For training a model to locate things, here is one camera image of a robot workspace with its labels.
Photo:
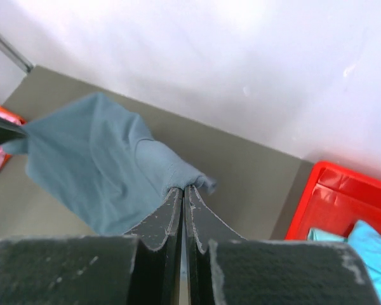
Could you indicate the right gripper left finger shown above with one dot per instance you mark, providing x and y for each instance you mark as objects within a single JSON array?
[{"x": 139, "y": 267}]

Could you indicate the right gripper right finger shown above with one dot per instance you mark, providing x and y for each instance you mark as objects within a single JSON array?
[{"x": 225, "y": 268}]

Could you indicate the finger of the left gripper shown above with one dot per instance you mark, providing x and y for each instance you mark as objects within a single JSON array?
[{"x": 10, "y": 131}]

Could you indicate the slate blue t shirt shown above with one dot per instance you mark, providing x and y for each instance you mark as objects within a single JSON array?
[{"x": 101, "y": 161}]

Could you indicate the orange folded t shirt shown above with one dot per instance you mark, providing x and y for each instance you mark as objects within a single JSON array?
[{"x": 14, "y": 118}]

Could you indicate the red plastic bin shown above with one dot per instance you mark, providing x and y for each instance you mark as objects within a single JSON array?
[{"x": 334, "y": 199}]

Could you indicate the cyan t shirt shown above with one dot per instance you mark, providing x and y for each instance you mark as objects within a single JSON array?
[{"x": 365, "y": 240}]

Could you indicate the left corner aluminium post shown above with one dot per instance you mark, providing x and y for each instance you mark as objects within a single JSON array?
[{"x": 15, "y": 56}]

